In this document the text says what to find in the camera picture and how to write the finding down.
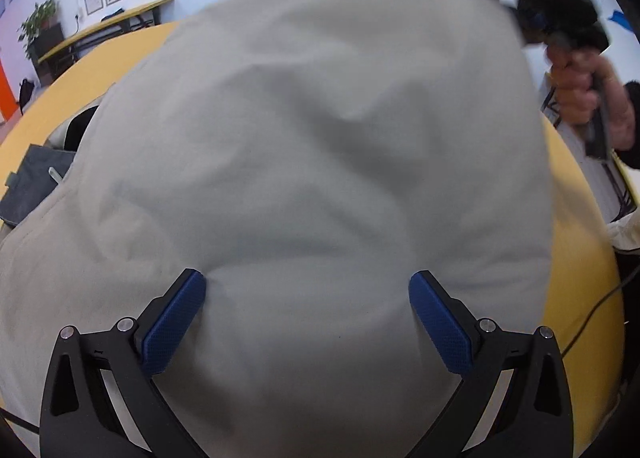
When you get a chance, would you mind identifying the beige and black jacket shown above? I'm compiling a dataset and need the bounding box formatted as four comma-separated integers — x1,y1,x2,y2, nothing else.
0,0,556,458

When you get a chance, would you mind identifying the black backpack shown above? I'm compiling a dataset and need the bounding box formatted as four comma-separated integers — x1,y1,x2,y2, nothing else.
17,78,37,115

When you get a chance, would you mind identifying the yellow folding table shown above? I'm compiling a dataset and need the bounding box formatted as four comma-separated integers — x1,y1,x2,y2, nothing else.
37,0,176,80

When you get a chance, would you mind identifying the green potted plant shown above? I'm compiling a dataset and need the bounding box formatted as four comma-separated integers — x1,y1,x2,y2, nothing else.
19,0,61,46

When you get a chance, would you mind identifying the orange door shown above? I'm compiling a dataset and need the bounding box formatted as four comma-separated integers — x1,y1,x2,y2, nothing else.
0,56,16,125

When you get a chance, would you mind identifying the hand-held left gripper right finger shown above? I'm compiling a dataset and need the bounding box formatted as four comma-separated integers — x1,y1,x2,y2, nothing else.
407,269,573,458

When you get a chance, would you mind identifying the person's right hand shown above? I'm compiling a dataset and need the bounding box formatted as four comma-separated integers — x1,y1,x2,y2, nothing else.
545,47,637,151

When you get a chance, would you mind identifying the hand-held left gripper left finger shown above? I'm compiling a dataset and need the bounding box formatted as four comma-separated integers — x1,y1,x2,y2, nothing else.
39,268,207,458

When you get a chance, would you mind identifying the black cable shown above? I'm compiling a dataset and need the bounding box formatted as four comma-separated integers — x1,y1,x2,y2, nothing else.
559,268,640,360

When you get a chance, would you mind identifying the black cabinet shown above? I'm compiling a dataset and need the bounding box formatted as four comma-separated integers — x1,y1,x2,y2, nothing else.
27,23,69,85

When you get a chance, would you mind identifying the white cloth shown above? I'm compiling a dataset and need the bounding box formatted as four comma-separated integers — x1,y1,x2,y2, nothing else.
606,211,640,255

